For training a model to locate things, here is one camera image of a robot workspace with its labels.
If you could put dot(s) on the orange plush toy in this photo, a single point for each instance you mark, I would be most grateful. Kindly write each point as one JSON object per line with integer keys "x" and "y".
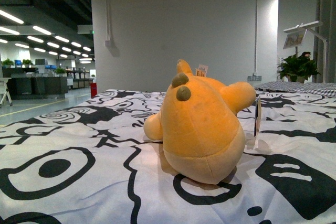
{"x": 202, "y": 136}

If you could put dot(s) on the red bin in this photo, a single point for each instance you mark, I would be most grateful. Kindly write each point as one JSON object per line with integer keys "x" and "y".
{"x": 93, "y": 89}

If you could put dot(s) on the black and white patterned bedsheet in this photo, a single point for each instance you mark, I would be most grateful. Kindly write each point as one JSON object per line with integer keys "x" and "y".
{"x": 92, "y": 163}

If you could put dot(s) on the green potted plant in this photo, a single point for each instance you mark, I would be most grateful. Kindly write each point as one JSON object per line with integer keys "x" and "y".
{"x": 298, "y": 68}

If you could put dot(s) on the framed picture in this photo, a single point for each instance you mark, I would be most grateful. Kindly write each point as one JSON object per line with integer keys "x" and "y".
{"x": 294, "y": 39}

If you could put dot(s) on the dark office counter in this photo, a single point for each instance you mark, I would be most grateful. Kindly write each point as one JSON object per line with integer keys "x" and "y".
{"x": 28, "y": 83}

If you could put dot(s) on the striped grey pillow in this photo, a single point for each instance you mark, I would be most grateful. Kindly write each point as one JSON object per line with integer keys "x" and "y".
{"x": 325, "y": 89}

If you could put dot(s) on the wall socket strip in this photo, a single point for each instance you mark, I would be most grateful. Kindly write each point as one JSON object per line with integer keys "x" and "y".
{"x": 254, "y": 78}

